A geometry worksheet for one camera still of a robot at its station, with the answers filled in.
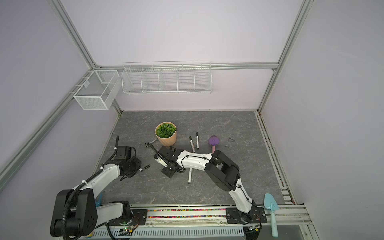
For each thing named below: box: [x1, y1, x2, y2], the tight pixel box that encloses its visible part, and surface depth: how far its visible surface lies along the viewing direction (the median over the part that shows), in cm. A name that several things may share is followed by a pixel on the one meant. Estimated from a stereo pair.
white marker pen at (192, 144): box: [189, 136, 196, 154], surface depth 103 cm
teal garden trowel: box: [264, 193, 279, 238], surface depth 77 cm
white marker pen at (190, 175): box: [188, 167, 193, 184], surface depth 87 cm
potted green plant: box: [155, 121, 177, 147], surface depth 96 cm
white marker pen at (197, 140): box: [196, 132, 199, 150], surface depth 104 cm
